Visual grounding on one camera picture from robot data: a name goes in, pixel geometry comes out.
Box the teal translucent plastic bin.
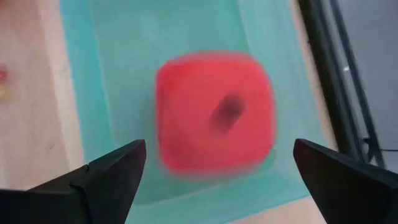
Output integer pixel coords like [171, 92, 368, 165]
[58, 0, 329, 224]

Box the black table edge frame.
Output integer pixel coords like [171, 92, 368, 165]
[297, 0, 386, 169]

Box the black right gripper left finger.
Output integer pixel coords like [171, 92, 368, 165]
[0, 139, 147, 224]

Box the large red foam die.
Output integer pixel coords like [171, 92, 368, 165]
[155, 51, 277, 181]

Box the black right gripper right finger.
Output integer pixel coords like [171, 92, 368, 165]
[293, 138, 398, 224]

